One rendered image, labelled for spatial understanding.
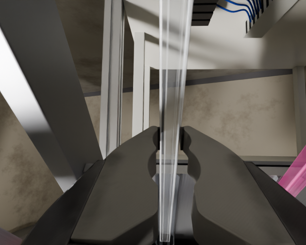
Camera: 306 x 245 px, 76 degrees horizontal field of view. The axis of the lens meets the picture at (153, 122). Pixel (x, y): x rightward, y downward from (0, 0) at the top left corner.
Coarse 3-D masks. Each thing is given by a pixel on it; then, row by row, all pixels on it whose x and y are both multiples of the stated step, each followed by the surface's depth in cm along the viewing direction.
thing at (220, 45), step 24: (144, 0) 46; (240, 0) 45; (144, 24) 55; (216, 24) 54; (240, 24) 54; (288, 24) 54; (192, 48) 68; (216, 48) 68; (240, 48) 68; (264, 48) 68; (288, 48) 68
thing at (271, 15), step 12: (204, 0) 37; (216, 0) 37; (228, 0) 41; (252, 0) 42; (264, 0) 42; (276, 0) 39; (288, 0) 39; (192, 12) 40; (204, 12) 40; (252, 12) 47; (264, 12) 42; (276, 12) 42; (192, 24) 44; (204, 24) 44; (252, 24) 47; (264, 24) 47; (252, 36) 52
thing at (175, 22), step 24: (168, 0) 8; (192, 0) 8; (168, 24) 8; (168, 48) 9; (168, 72) 10; (168, 96) 11; (168, 120) 12; (168, 144) 14; (168, 168) 16; (168, 192) 18; (168, 216) 21; (168, 240) 26
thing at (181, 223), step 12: (84, 168) 19; (156, 168) 19; (180, 168) 19; (264, 168) 18; (276, 168) 18; (288, 168) 18; (156, 180) 19; (180, 180) 19; (192, 180) 19; (276, 180) 18; (180, 192) 20; (192, 192) 20; (300, 192) 19; (180, 204) 22; (180, 216) 24; (180, 228) 27; (192, 228) 26; (180, 240) 29; (192, 240) 29
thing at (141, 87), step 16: (144, 48) 59; (144, 64) 60; (144, 80) 85; (304, 80) 82; (144, 96) 84; (304, 96) 81; (144, 112) 84; (304, 112) 81; (144, 128) 83; (304, 128) 80; (304, 144) 79; (256, 160) 61; (272, 160) 62; (288, 160) 63
